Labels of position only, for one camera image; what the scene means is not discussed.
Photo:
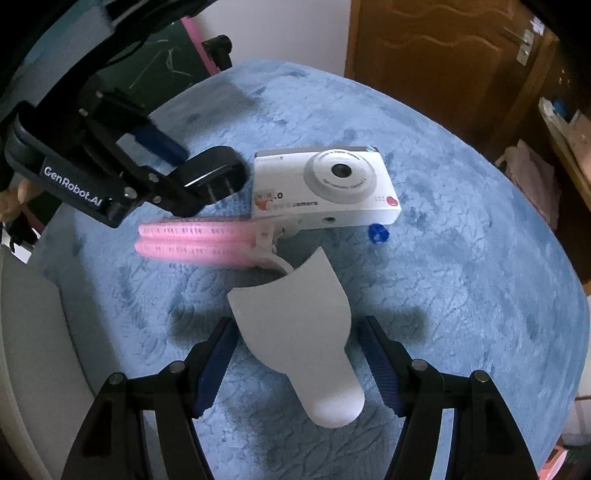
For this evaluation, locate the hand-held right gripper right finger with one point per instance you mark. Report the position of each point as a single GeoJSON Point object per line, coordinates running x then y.
{"type": "Point", "coordinates": [381, 364]}

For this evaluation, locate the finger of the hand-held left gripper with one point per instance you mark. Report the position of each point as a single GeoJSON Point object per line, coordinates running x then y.
{"type": "Point", "coordinates": [159, 141]}
{"type": "Point", "coordinates": [157, 187]}

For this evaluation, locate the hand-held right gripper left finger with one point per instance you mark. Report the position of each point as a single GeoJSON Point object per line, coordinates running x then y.
{"type": "Point", "coordinates": [214, 369]}

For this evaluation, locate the black plug adapter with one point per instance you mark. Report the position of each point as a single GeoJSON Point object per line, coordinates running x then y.
{"type": "Point", "coordinates": [217, 161]}

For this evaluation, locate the white plastic scoop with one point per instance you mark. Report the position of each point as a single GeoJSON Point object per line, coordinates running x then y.
{"type": "Point", "coordinates": [300, 323]}

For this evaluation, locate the person's left hand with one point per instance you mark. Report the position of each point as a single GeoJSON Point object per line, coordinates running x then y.
{"type": "Point", "coordinates": [23, 191]}

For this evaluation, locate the pink hair clip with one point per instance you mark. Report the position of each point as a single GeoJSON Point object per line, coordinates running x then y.
{"type": "Point", "coordinates": [184, 230]}

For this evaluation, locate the black chalkboard clamp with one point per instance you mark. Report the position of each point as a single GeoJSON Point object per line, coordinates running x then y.
{"type": "Point", "coordinates": [219, 46]}

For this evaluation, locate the small blue knob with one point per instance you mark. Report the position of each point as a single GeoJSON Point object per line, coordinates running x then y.
{"type": "Point", "coordinates": [378, 233]}

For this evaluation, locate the folded pink cloth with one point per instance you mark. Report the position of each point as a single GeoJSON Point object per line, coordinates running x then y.
{"type": "Point", "coordinates": [535, 184]}

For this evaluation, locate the brown wooden wardrobe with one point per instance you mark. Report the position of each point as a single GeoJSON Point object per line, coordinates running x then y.
{"type": "Point", "coordinates": [438, 69]}

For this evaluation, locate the small blue shelf item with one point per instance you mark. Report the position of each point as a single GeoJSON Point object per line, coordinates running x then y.
{"type": "Point", "coordinates": [559, 107]}

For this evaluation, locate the green chalkboard with pink frame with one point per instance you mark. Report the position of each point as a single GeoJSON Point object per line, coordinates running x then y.
{"type": "Point", "coordinates": [161, 60]}

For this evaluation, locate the white toy camera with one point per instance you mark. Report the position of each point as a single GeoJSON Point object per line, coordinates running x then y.
{"type": "Point", "coordinates": [323, 207]}

